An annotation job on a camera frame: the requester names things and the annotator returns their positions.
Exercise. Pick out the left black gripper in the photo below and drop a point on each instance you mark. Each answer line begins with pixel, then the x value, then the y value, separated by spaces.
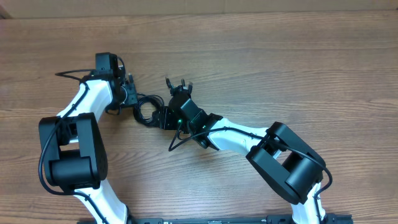
pixel 131 95

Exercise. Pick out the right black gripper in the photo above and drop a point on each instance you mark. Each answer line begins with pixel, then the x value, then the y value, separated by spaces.
pixel 179 91

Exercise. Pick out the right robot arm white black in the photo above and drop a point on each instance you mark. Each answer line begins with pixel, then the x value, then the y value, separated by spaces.
pixel 291 168

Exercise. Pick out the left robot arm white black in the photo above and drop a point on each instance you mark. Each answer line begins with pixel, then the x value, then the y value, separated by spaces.
pixel 73 156

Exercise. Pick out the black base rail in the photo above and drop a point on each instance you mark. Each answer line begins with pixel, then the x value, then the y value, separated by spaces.
pixel 331 218

